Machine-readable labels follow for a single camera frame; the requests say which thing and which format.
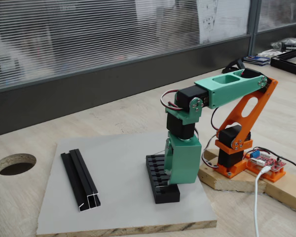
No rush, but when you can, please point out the black slotted holder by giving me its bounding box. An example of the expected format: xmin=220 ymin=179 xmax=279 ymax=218
xmin=145 ymin=154 xmax=181 ymax=204

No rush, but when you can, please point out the grey faced wooden board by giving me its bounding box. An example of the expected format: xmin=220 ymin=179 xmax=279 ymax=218
xmin=36 ymin=130 xmax=218 ymax=236

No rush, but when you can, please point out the thick wooden base block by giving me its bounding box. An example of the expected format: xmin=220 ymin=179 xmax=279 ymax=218
xmin=197 ymin=148 xmax=267 ymax=194

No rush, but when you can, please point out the red controller board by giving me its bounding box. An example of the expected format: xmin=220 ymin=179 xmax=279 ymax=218
xmin=246 ymin=147 xmax=286 ymax=172

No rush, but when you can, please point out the black aluminium profile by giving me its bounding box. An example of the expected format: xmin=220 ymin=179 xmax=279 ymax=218
xmin=60 ymin=149 xmax=102 ymax=213

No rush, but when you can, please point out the black angled stand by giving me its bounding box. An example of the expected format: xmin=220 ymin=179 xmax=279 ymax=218
xmin=222 ymin=58 xmax=246 ymax=75

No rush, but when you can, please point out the long wooden plank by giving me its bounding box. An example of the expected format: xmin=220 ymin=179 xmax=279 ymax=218
xmin=261 ymin=170 xmax=296 ymax=216

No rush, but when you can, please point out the stack of blue cards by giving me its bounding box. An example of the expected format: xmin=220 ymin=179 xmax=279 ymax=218
xmin=243 ymin=56 xmax=271 ymax=66

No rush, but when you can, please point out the white plastic bag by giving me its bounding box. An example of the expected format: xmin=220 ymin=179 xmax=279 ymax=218
xmin=258 ymin=48 xmax=282 ymax=59

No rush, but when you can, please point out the white paper poster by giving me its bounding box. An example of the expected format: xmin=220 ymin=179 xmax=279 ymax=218
xmin=197 ymin=0 xmax=251 ymax=45

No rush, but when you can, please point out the clear bag with black part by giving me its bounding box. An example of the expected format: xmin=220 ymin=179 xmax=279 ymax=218
xmin=270 ymin=37 xmax=296 ymax=53

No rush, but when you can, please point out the base servo wire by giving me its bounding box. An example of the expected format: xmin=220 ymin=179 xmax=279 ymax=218
xmin=201 ymin=134 xmax=219 ymax=170

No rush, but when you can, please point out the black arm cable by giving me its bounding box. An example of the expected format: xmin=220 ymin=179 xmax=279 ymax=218
xmin=211 ymin=107 xmax=221 ymax=131

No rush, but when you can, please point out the wrist servo wire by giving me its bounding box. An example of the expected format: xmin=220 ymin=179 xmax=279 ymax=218
xmin=159 ymin=90 xmax=186 ymax=111

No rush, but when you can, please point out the white USB cable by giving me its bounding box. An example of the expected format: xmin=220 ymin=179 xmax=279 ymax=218
xmin=253 ymin=165 xmax=271 ymax=237

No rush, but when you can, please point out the black power cable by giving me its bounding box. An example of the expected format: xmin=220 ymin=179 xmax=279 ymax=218
xmin=277 ymin=155 xmax=296 ymax=173

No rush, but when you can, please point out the black rectangular frame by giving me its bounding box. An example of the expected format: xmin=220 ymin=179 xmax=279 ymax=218
xmin=270 ymin=46 xmax=296 ymax=79

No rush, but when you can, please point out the grey window frame post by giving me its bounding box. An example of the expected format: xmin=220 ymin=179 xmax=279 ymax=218
xmin=248 ymin=0 xmax=262 ymax=57

